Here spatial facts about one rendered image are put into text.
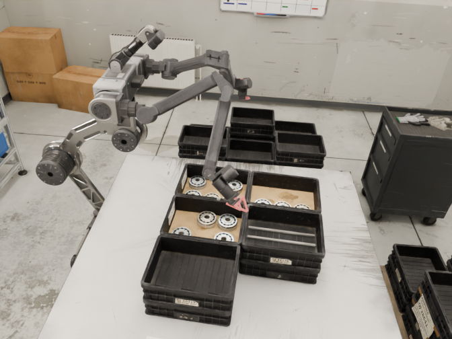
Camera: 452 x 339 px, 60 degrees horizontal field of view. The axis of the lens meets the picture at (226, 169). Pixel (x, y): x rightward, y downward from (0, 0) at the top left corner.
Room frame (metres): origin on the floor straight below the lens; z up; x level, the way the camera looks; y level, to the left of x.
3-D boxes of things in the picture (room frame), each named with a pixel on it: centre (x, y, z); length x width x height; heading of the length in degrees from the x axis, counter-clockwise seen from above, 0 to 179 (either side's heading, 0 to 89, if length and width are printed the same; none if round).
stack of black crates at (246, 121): (3.16, -0.22, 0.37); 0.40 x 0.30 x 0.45; 88
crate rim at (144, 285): (1.14, 0.12, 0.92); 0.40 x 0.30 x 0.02; 84
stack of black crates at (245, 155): (2.77, -0.20, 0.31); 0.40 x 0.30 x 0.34; 88
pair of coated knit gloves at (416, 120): (2.74, -1.44, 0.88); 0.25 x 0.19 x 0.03; 88
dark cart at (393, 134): (2.66, -1.55, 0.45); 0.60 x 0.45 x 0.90; 88
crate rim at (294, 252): (1.40, -0.31, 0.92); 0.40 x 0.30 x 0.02; 84
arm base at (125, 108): (1.59, 0.47, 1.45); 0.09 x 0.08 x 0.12; 178
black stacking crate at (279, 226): (1.40, -0.31, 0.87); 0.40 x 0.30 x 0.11; 84
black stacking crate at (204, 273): (1.14, 0.12, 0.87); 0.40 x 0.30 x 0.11; 84
